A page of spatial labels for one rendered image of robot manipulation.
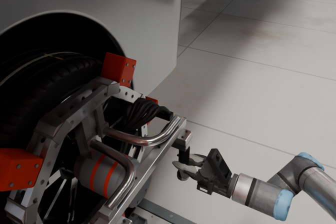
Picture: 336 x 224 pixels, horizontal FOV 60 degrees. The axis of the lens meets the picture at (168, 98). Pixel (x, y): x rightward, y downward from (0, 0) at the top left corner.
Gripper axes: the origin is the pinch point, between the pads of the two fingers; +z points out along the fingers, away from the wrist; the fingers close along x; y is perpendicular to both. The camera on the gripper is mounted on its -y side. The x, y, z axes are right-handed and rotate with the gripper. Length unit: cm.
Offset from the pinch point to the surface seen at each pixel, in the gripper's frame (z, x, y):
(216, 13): 104, 341, 83
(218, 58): 55, 215, 83
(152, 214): 23, 16, 75
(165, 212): 16, 21, 75
